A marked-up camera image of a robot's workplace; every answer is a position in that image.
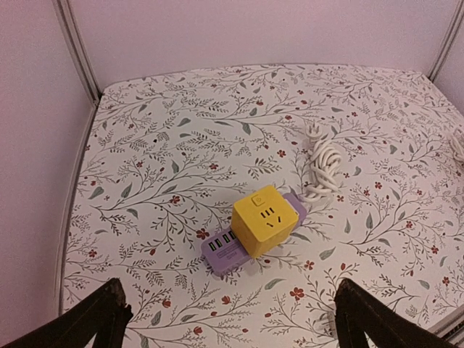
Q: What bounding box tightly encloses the yellow cube plug adapter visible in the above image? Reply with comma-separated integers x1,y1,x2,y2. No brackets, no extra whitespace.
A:
231,185,299,259

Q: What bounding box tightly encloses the white cable of purple strip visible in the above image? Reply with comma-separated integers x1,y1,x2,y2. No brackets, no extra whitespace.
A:
300,123,345,206

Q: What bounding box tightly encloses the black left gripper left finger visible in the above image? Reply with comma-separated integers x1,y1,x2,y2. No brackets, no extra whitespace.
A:
5,278,133,348

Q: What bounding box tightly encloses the right aluminium corner post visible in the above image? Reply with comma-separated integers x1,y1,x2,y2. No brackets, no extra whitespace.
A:
427,0,463,83

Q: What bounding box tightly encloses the aluminium corner post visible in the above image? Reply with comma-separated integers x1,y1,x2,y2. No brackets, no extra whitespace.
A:
427,0,463,83
51,0,102,105

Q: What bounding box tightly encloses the purple power strip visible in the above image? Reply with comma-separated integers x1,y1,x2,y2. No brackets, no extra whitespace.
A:
200,191,309,279

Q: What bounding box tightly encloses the floral table mat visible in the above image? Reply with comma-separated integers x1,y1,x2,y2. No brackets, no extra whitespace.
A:
62,65,463,347

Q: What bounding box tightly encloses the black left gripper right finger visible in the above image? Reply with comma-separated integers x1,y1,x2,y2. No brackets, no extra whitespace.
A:
334,278,463,348

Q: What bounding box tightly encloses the white cable of teal strip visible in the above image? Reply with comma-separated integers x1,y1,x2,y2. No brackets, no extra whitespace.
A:
449,133,464,164

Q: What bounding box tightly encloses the left aluminium corner post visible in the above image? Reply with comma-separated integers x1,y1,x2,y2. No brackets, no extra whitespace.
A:
51,0,102,105

